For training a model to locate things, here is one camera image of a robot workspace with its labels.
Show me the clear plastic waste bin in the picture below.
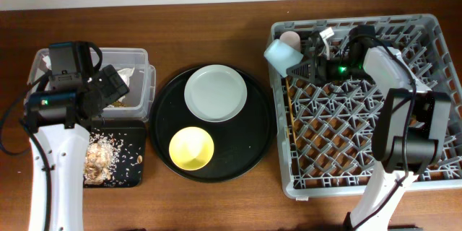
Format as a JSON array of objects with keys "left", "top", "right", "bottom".
[{"left": 23, "top": 42, "right": 155, "bottom": 123}]

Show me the wooden chopstick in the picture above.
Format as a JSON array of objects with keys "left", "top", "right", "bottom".
[{"left": 284, "top": 77, "right": 299, "bottom": 149}]

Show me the food scraps pile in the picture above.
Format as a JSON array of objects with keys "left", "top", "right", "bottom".
[{"left": 83, "top": 134, "right": 143, "bottom": 188}]

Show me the yellow bowl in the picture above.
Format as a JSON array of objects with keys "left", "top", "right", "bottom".
[{"left": 169, "top": 126, "right": 214, "bottom": 171}]

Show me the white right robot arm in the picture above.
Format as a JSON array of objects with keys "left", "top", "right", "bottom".
[{"left": 286, "top": 26, "right": 450, "bottom": 230}]

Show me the white paper napkin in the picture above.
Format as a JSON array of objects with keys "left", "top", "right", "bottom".
[{"left": 117, "top": 68, "right": 134, "bottom": 106}]

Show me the round black serving tray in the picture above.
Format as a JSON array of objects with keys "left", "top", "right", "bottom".
[{"left": 149, "top": 66, "right": 276, "bottom": 183}]

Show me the grey dishwasher rack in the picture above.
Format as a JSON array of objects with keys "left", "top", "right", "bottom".
[{"left": 269, "top": 14, "right": 461, "bottom": 200}]

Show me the pink cup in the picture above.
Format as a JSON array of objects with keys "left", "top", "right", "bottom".
[{"left": 279, "top": 31, "right": 301, "bottom": 52}]

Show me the grey plate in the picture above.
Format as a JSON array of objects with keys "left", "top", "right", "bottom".
[{"left": 184, "top": 64, "right": 248, "bottom": 123}]

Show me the black rectangular food tray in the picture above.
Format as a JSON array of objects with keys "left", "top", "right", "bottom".
[{"left": 83, "top": 120, "right": 147, "bottom": 188}]

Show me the light blue cup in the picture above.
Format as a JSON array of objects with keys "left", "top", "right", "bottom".
[{"left": 263, "top": 39, "right": 303, "bottom": 78}]

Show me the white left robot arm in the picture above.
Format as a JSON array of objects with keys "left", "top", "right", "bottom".
[{"left": 20, "top": 65, "right": 129, "bottom": 230}]

